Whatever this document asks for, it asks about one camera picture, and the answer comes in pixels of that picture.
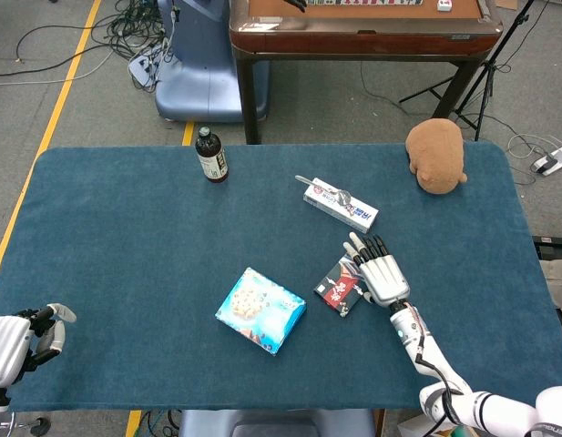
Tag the single white mahjong tile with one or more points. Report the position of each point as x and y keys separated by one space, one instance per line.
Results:
x=444 y=5

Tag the black tripod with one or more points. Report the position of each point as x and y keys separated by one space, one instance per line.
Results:
x=485 y=73

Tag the row of face-up mahjong tiles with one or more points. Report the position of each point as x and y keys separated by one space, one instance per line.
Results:
x=362 y=2

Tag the blue snack box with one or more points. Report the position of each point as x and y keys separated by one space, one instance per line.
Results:
x=262 y=311

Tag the dark tea bottle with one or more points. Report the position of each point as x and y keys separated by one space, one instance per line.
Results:
x=212 y=157

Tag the grey robot torso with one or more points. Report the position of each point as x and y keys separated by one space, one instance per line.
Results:
x=276 y=423

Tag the metal spoon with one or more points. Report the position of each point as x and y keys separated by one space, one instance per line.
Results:
x=344 y=196

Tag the white power strip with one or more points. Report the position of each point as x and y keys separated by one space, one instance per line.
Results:
x=146 y=66

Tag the black hand of other robot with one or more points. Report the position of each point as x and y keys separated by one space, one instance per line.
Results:
x=299 y=3

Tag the brown plush toy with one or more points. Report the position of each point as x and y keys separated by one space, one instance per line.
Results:
x=437 y=155

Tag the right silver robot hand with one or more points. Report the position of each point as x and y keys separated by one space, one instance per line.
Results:
x=385 y=277

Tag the small black red packet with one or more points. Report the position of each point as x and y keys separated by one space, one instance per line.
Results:
x=336 y=287

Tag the blue table cloth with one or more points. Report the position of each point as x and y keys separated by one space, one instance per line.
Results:
x=125 y=227

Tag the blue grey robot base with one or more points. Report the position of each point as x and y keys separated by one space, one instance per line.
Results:
x=198 y=68

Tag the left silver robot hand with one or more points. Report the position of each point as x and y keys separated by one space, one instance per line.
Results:
x=7 y=346

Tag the white toothpaste box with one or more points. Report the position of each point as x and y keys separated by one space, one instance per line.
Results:
x=328 y=202

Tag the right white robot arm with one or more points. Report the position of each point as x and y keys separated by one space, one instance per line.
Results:
x=426 y=350

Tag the brown mahjong table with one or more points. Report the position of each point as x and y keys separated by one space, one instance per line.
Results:
x=353 y=38

